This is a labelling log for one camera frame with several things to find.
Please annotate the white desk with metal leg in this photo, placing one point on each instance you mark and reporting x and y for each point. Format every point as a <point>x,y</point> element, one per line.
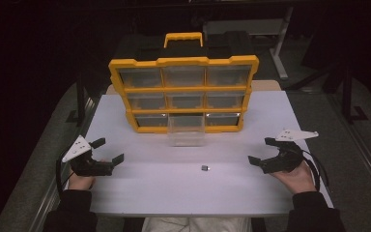
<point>280,48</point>

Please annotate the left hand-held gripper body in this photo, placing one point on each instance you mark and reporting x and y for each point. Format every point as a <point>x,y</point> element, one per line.
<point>87,167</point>

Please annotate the aluminium rail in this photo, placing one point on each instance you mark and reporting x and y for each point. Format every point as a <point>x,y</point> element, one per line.
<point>50,196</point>
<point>357,141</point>

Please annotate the person's left hand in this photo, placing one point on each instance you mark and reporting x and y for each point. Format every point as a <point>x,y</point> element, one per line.
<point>79,182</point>

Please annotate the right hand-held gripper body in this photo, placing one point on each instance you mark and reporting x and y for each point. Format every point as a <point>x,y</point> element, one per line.
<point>285,159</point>

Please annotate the clear plastic drawer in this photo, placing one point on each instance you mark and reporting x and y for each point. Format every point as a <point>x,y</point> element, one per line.
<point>186,135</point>

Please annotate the person's right hand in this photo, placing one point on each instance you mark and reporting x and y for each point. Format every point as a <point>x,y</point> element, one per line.
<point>298,180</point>

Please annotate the person's lap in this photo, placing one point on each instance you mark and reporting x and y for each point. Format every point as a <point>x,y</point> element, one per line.
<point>196,225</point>

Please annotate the yellow black drawer organizer cabinet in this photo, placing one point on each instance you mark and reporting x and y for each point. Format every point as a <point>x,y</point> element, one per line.
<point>185,88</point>

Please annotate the black metal stand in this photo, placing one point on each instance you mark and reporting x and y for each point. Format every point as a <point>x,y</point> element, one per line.
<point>348,96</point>
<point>81,103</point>

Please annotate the small grey metal part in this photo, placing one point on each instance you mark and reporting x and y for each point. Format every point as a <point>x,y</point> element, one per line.
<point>205,168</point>

